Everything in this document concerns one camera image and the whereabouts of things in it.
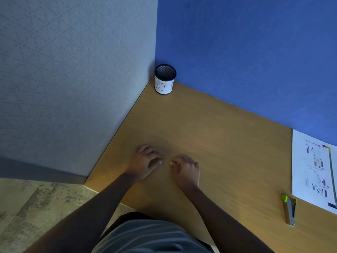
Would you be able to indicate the person's left hand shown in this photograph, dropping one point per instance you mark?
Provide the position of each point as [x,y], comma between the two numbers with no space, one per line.
[140,164]

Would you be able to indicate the person's right hand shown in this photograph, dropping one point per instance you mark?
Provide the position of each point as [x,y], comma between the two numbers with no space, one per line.
[187,172]

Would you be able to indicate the person's right thumb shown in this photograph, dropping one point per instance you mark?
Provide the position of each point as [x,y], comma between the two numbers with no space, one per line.
[174,163]

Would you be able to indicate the person's left thumb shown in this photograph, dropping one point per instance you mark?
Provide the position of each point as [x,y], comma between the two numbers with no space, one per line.
[155,162]

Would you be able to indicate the person's left forearm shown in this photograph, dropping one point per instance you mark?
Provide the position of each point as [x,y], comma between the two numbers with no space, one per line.
[79,218]

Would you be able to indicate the person's right forearm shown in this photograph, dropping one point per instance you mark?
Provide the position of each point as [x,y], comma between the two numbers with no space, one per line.
[223,223]

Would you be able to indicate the person's grey striped shirt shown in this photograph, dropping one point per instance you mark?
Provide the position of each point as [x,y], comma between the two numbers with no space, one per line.
[150,238]

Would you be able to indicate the black mesh cup white label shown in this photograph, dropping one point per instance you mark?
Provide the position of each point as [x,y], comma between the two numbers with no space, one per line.
[164,79]

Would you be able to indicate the grey stapler green tip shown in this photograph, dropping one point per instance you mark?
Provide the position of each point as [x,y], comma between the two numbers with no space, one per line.
[290,209]

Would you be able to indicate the printed white paper sheet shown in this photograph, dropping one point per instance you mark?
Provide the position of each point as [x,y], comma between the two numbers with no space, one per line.
[313,168]

